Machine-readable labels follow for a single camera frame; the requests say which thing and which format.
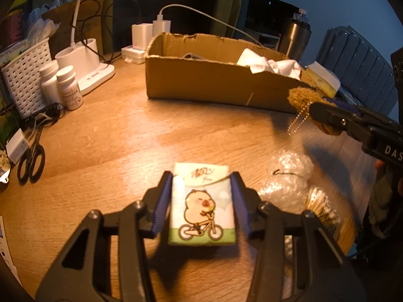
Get cotton swab pack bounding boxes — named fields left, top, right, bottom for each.
left=302, top=187, right=342, bottom=230

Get steel tumbler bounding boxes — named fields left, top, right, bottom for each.
left=277, top=17, right=312, bottom=62

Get white charging cable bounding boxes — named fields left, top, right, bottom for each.
left=157, top=4, right=262, bottom=46

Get small white box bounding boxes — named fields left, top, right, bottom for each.
left=6, top=130, right=30, bottom=161

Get black scissors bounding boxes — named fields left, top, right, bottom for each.
left=16, top=126, right=46, bottom=184

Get brown plush keychain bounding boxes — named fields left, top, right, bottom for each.
left=286, top=86, right=344, bottom=137

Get yellow curtain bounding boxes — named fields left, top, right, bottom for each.
left=217, top=0, right=259, bottom=35

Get white charger plug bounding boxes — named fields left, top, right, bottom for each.
left=131, top=23, right=153, bottom=51
left=153, top=14, right=172, bottom=36

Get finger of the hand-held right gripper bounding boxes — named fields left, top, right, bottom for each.
left=326, top=98, right=398, bottom=126
left=309, top=101, right=374, bottom=139

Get white paper towel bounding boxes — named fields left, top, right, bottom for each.
left=237, top=49, right=302, bottom=81

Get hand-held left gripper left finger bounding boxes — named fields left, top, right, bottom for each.
left=35, top=170, right=174, bottom=302

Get grey padded headboard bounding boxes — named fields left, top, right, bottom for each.
left=316, top=25, right=399, bottom=117

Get cartoon print tissue packet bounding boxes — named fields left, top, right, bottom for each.
left=167, top=163, right=238, bottom=246

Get cardboard box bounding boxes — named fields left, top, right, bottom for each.
left=144, top=32, right=325, bottom=114

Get white desk lamp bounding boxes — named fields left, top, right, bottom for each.
left=55, top=0, right=116, bottom=96

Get brown paper bag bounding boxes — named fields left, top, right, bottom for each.
left=41, top=0, right=106, bottom=54

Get crumpled clear plastic bag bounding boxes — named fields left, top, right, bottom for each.
left=27, top=16, right=60, bottom=43

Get white and yellow tissue box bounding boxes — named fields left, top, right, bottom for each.
left=305, top=61, right=342, bottom=99

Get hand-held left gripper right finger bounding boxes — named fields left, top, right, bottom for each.
left=231, top=171, right=367, bottom=302

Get clear bubble wrap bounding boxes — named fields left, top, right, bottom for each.
left=258, top=153, right=315, bottom=211

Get black monitor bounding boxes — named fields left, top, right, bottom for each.
left=249, top=0, right=303, bottom=35

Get black cables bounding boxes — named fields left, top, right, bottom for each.
left=72, top=0, right=139, bottom=63

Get white woven plastic basket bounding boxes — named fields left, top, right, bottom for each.
left=1, top=38, right=54, bottom=118

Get red can with yellow lid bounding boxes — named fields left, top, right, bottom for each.
left=2, top=9, right=26, bottom=46

